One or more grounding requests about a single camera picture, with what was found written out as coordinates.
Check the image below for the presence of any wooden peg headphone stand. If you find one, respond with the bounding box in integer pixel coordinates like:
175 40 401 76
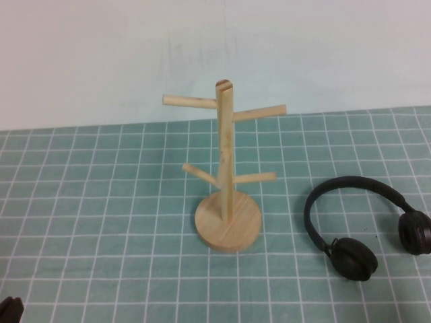
162 78 288 253

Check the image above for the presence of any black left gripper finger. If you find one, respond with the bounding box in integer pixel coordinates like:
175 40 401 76
0 297 11 323
9 296 25 323

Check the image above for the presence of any teal white-grid tablecloth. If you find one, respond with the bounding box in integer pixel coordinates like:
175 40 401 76
0 106 431 323

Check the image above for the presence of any black over-ear headphones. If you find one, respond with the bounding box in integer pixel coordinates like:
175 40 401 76
303 175 431 282

